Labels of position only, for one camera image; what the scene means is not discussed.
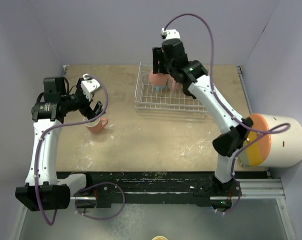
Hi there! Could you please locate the salmon pink mug with handle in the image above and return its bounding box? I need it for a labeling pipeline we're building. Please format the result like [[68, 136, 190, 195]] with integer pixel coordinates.
[[85, 117, 109, 134]]

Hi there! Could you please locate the salmon pink cup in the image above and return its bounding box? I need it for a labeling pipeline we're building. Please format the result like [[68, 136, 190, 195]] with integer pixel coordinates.
[[149, 71, 168, 87]]

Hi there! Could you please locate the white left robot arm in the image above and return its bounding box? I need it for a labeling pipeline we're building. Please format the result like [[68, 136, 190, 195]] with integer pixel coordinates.
[[15, 74, 107, 212]]

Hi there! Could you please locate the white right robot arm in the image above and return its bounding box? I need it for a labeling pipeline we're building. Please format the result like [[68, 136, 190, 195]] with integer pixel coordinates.
[[152, 38, 253, 196]]

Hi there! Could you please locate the light pink mug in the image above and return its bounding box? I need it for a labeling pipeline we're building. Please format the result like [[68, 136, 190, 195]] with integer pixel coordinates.
[[167, 75, 181, 93]]

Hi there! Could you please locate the black mug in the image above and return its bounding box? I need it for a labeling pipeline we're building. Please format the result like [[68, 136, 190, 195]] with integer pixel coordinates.
[[182, 86, 196, 99]]

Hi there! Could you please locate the blue cup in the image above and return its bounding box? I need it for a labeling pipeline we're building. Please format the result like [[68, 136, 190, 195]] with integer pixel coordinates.
[[155, 85, 166, 92]]

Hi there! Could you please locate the cream cylinder with orange lid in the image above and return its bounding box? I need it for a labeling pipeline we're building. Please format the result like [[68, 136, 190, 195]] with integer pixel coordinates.
[[238, 113, 302, 168]]

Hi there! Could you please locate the yellow round object at bottom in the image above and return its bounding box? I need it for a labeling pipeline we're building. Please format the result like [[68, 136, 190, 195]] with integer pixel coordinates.
[[152, 235, 168, 240]]

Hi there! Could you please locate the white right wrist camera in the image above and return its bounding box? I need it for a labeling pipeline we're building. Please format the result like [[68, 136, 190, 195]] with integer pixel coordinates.
[[161, 28, 180, 41]]

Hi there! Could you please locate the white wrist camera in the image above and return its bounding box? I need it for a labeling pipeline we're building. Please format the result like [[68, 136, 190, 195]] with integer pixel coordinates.
[[80, 73, 101, 101], [161, 28, 180, 41]]

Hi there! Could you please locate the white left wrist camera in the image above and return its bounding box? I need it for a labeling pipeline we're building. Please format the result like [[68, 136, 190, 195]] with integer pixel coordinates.
[[80, 73, 101, 101]]

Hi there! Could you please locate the white wire dish rack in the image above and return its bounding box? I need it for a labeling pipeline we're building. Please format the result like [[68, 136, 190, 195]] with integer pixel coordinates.
[[134, 63, 208, 115]]

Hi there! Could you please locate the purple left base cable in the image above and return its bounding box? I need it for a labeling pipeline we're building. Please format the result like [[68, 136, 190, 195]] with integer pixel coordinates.
[[74, 181, 126, 221]]

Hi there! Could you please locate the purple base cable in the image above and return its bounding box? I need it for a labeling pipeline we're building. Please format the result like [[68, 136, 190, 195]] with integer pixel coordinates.
[[214, 183, 245, 216], [74, 181, 126, 221]]

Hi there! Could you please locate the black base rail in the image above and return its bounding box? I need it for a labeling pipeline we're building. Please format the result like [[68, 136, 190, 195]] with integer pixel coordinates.
[[59, 170, 243, 208]]

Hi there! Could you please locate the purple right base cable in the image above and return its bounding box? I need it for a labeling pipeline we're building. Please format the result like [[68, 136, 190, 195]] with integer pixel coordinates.
[[214, 183, 245, 216]]

